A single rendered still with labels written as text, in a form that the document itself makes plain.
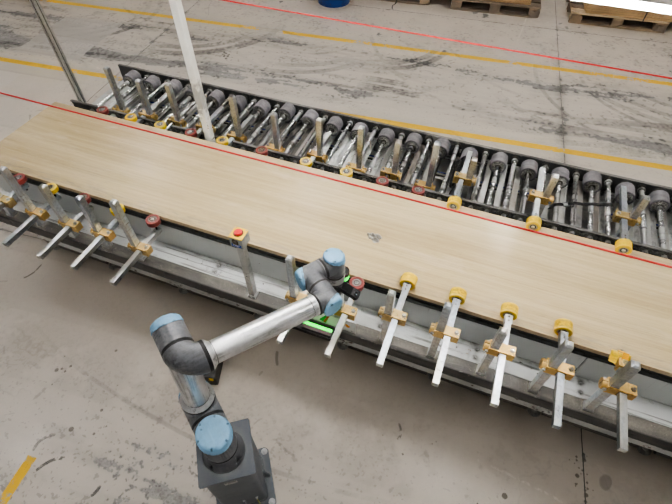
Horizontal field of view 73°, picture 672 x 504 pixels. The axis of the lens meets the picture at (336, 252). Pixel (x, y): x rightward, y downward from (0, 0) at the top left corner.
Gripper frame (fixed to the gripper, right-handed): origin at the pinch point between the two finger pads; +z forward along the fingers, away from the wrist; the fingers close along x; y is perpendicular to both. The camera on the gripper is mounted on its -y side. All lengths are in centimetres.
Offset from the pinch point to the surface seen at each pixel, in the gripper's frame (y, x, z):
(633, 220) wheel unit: -133, -114, 5
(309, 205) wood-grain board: 43, -66, 11
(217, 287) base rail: 75, -5, 31
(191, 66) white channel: 134, -103, -39
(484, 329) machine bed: -69, -27, 24
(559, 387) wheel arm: -101, 2, 5
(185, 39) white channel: 133, -103, -56
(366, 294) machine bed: -5.9, -27.6, 26.5
